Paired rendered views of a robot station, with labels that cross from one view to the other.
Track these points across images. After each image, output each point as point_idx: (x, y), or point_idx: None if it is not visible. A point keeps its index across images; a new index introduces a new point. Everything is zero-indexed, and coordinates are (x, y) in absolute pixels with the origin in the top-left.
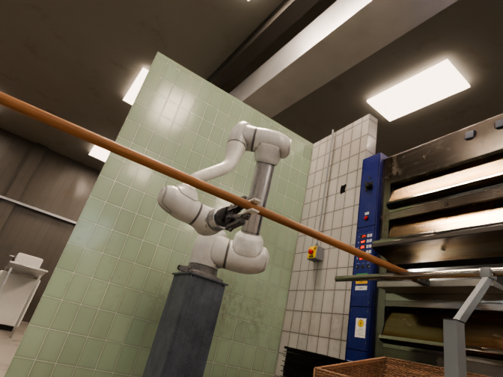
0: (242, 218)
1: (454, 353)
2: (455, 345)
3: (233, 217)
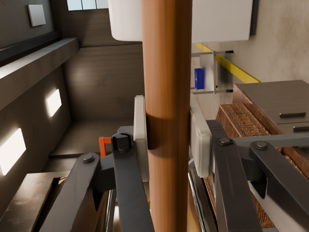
0: (239, 149)
1: (275, 229)
2: (267, 229)
3: (254, 218)
